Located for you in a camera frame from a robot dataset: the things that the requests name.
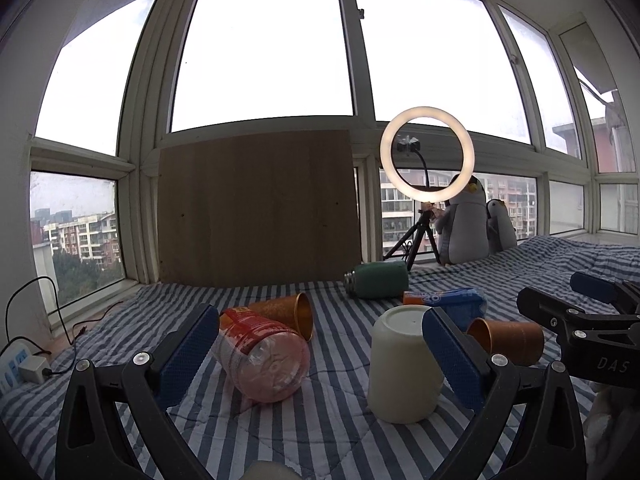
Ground large grey penguin plush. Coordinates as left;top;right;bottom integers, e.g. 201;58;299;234
434;174;491;266

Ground white power strip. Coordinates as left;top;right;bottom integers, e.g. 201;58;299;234
0;344;32;396

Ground green bottle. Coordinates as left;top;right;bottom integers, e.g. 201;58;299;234
343;260;410;300

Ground clear red label plastic bottle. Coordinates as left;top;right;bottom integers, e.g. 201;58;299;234
212;307;311;404

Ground white cloth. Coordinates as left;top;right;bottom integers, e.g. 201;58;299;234
581;385;640;480

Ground blue orange snack packet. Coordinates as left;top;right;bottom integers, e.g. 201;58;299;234
402;287;488;322

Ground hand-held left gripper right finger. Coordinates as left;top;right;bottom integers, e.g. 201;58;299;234
421;306;586;480

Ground brown wooden board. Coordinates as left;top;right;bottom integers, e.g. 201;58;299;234
157;129;363;289

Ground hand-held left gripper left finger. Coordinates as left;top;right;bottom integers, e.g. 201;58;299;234
55;304;221;480

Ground black cable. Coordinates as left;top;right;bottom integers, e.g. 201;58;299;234
4;275;126;377

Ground black tripod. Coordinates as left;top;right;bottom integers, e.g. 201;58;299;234
384;202;444;272

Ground white ring light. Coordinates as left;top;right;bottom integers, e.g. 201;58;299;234
379;105;475;201

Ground white cup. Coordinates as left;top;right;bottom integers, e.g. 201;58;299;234
368;305;447;424

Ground blue white striped blanket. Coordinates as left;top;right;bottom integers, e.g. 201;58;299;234
0;234;640;480

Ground small grey penguin plush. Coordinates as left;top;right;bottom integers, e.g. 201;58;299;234
486;198;519;255

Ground black gooseneck phone holder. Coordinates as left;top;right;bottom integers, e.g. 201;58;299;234
397;134;434;189

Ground white charger adapter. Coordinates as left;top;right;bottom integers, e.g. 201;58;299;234
18;356;52;384

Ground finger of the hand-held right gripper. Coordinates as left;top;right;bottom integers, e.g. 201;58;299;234
570;272;640;315
516;286;602;347

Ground orange paper cup right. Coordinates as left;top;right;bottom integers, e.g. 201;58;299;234
466;317;545;366

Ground orange paper cup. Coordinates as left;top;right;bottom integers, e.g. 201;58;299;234
248;292;316;344
466;317;545;366

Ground orange paper cup left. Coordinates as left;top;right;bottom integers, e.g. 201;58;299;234
248;292;316;344

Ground pale round object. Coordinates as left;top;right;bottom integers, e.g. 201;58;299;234
239;460;302;480

